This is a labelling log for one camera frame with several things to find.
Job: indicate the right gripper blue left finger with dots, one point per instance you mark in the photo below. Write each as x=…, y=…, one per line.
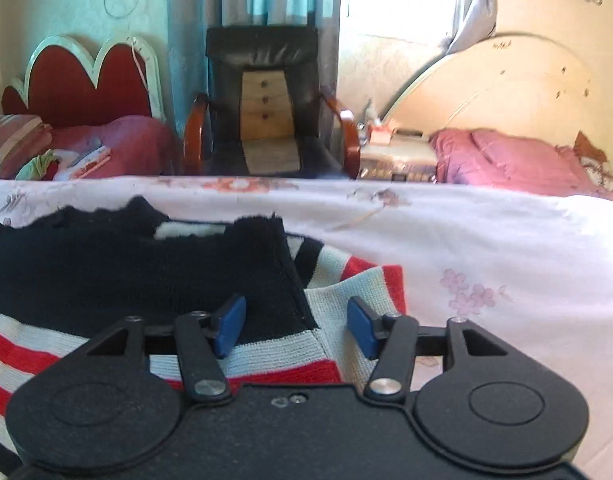
x=202, y=340

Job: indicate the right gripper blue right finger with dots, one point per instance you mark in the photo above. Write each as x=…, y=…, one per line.
x=390, y=341

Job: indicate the striped knit sweater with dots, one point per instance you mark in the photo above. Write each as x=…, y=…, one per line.
x=67, y=276

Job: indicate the pink floral bed quilt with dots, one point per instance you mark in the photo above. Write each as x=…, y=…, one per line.
x=536, y=271

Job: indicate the bedside table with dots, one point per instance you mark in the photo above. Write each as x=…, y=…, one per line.
x=401, y=157

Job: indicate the pink pillow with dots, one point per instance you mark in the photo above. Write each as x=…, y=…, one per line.
x=487, y=157

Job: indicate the maroon blanket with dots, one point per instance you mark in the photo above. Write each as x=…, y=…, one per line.
x=139, y=146

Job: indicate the lotion bottle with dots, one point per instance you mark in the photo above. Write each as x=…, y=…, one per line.
x=371, y=117

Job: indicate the black leather armchair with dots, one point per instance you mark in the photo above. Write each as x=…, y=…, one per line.
x=266, y=114

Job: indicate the cream arched headboard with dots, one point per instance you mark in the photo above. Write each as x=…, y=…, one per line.
x=521, y=85

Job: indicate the red heart-shaped headboard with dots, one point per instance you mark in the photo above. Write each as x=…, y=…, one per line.
x=67, y=86

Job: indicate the grey tied curtain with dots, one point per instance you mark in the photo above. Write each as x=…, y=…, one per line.
x=474, y=21

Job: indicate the teal curtain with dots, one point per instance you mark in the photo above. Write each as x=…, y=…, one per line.
x=245, y=22

